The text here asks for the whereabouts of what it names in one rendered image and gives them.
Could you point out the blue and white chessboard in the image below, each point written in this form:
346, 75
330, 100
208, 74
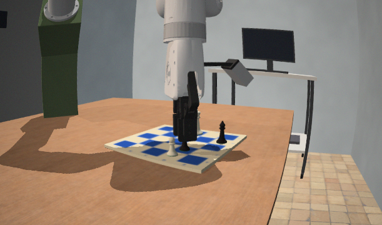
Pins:
153, 145

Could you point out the black pawn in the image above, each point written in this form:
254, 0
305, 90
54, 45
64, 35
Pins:
184, 147

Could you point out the white queen chess piece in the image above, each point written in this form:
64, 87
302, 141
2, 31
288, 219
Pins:
199, 132

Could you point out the black bishop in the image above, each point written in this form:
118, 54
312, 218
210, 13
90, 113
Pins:
221, 139

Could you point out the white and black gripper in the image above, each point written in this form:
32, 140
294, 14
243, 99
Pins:
184, 79

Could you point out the white pawn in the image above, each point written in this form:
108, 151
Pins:
172, 151

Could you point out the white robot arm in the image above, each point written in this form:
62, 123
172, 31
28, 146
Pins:
182, 19

